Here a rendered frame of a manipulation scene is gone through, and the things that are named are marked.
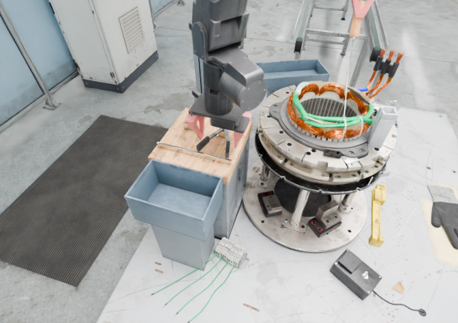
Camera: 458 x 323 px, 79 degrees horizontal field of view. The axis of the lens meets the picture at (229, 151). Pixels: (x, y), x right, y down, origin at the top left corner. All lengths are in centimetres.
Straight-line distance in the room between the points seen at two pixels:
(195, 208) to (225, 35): 37
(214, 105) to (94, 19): 223
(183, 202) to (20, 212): 166
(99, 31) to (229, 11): 232
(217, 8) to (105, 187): 177
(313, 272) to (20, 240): 170
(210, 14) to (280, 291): 63
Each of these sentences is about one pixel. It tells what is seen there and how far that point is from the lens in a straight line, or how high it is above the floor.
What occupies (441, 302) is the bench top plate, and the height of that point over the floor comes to 78.
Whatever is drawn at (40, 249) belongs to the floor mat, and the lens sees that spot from 197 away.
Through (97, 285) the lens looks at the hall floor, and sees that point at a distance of 174.
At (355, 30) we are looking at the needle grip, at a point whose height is 131.
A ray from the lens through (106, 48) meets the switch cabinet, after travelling 277.
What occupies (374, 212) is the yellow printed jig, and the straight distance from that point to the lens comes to 96.
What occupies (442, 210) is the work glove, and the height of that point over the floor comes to 80.
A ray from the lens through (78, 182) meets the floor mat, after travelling 218.
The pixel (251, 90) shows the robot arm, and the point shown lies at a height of 127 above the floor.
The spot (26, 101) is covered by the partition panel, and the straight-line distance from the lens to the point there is 290.
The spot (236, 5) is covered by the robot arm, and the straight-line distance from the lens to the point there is 44.
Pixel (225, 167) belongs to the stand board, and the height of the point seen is 107.
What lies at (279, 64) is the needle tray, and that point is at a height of 105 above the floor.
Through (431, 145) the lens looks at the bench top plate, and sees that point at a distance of 131.
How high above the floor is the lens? 151
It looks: 45 degrees down
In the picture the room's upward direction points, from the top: straight up
